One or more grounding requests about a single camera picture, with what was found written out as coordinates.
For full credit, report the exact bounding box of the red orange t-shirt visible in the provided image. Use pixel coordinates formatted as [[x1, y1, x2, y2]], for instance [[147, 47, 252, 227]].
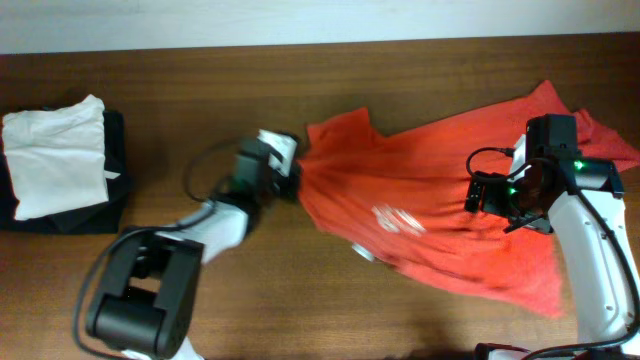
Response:
[[296, 79, 640, 320]]

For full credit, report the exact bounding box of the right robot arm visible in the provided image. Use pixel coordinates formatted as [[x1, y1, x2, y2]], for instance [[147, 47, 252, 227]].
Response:
[[465, 114, 639, 360]]

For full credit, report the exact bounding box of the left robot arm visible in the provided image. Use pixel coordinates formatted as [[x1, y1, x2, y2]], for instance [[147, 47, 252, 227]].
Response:
[[72, 130, 300, 359]]

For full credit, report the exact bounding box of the folded black garment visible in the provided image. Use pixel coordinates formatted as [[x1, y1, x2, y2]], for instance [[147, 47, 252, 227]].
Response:
[[1, 110, 133, 235]]

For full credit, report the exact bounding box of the folded white t-shirt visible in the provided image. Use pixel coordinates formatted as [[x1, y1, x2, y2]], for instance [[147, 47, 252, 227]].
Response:
[[2, 95, 109, 221]]

